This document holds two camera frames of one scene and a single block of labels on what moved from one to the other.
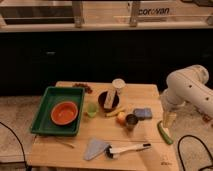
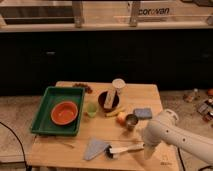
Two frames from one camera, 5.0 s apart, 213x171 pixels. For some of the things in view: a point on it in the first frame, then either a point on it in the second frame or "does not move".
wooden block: [109, 99] does not move
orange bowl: [64, 113] does not move
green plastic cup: [92, 108] does not move
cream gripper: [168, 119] -> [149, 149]
